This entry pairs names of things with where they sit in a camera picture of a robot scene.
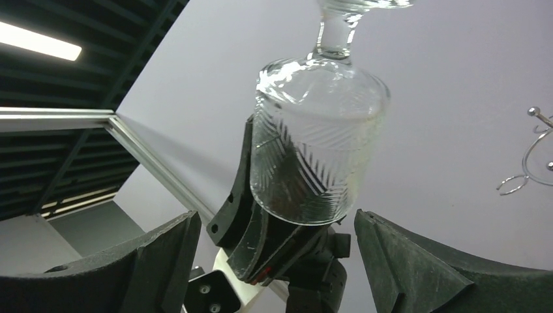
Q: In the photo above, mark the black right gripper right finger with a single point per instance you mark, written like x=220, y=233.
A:
x=411, y=273

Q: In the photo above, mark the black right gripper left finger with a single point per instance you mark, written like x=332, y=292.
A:
x=149, y=273

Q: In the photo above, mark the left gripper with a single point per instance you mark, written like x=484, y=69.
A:
x=262, y=249

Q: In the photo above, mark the clear short glass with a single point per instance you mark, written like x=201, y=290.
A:
x=314, y=123

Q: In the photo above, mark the chrome wine glass rack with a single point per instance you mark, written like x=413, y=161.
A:
x=526, y=174

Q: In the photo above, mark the ceiling light strip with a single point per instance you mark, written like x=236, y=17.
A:
x=25, y=39

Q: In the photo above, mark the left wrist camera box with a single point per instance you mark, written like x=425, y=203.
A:
x=217, y=289

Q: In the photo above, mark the aluminium enclosure frame bar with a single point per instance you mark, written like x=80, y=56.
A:
x=57, y=161

